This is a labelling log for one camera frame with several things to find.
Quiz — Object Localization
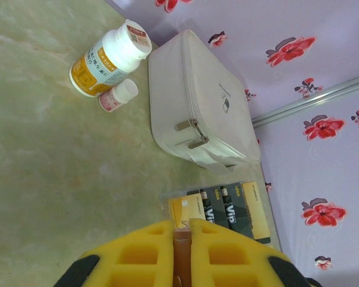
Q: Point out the aluminium frame post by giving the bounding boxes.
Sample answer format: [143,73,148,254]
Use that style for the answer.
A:
[251,71,359,129]

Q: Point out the gold VIP card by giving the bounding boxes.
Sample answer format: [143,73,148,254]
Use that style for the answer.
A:
[186,191,203,224]
[241,180,272,243]
[166,196,188,230]

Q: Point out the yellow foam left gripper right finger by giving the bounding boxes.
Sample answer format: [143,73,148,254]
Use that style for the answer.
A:
[188,218,323,287]

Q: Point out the white square box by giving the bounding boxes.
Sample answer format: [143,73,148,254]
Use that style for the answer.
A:
[148,29,261,177]

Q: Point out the black VIP card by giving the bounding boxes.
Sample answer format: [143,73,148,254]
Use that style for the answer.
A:
[220,184,255,240]
[199,187,226,230]

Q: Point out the small white pink-label medicine bottle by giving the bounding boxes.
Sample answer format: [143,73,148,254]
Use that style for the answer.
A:
[98,78,138,113]

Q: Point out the large white orange-label medicine bottle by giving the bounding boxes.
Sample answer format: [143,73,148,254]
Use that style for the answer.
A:
[69,19,153,98]

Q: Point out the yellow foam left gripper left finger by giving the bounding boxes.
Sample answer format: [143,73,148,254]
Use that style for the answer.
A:
[53,220,175,287]

